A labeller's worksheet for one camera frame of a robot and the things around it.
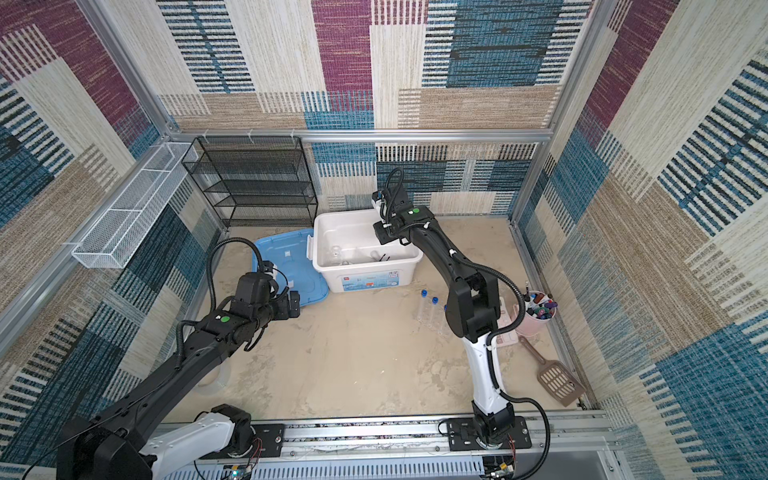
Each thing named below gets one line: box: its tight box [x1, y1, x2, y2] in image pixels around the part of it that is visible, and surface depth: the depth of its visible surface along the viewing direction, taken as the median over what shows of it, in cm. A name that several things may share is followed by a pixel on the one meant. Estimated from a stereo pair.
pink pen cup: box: [516, 290, 557, 337], surface depth 86 cm
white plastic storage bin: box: [306, 209, 424, 293], surface depth 99 cm
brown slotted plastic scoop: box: [519, 335, 586, 407], surface depth 84 cm
